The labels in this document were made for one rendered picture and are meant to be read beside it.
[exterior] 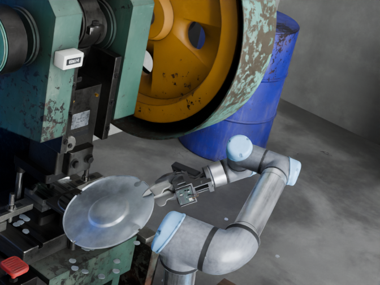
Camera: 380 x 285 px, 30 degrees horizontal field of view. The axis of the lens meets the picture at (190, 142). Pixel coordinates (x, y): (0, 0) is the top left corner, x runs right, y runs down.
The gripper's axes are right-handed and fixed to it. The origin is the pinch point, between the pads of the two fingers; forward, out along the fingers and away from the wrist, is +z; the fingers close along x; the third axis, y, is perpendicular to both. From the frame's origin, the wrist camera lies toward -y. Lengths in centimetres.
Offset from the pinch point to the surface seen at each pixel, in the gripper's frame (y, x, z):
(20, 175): -19.7, -9.3, 36.1
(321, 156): -202, 158, -116
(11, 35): 4, -62, 19
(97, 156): -182, 89, 23
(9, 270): 20.1, -5.1, 41.7
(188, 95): -24.0, -15.0, -23.0
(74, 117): -12.4, -26.4, 12.9
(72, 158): -9.3, -15.2, 17.6
